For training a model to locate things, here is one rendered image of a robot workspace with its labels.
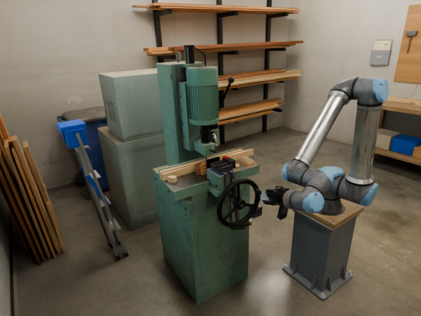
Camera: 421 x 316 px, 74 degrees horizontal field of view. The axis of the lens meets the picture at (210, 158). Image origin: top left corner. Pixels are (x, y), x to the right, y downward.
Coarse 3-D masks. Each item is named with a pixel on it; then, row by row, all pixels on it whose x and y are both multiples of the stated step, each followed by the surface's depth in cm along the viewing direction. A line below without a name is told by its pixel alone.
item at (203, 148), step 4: (196, 140) 173; (200, 140) 173; (196, 144) 174; (200, 144) 168; (204, 144) 166; (208, 144) 166; (212, 144) 167; (196, 148) 175; (200, 148) 170; (204, 148) 165; (208, 148) 166; (212, 148) 168; (200, 152) 171; (204, 152) 167; (208, 152) 167; (212, 152) 169
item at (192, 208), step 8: (160, 168) 202; (248, 184) 178; (240, 192) 176; (248, 192) 180; (184, 200) 162; (200, 200) 161; (208, 200) 164; (216, 200) 167; (224, 200) 171; (184, 208) 165; (192, 208) 160; (200, 208) 163; (208, 208) 166
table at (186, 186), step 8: (240, 168) 174; (248, 168) 173; (256, 168) 177; (184, 176) 166; (192, 176) 166; (200, 176) 165; (240, 176) 172; (248, 176) 175; (160, 184) 166; (168, 184) 157; (176, 184) 157; (184, 184) 156; (192, 184) 156; (200, 184) 157; (208, 184) 160; (240, 184) 161; (168, 192) 158; (176, 192) 150; (184, 192) 153; (192, 192) 156; (200, 192) 159; (216, 192) 153; (176, 200) 152
